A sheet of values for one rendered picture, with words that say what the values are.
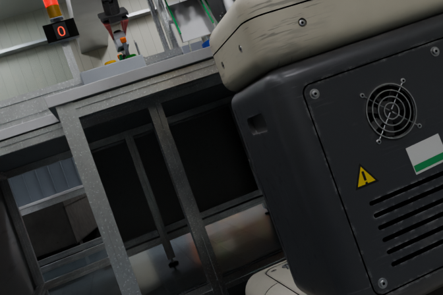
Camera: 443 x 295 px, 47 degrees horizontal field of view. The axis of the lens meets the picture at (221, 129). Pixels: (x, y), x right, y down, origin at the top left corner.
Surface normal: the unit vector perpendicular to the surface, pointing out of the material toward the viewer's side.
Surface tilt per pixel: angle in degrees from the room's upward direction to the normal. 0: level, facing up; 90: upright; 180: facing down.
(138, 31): 90
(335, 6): 90
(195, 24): 45
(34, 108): 90
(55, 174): 90
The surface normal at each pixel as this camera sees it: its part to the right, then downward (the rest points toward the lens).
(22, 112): 0.24, -0.09
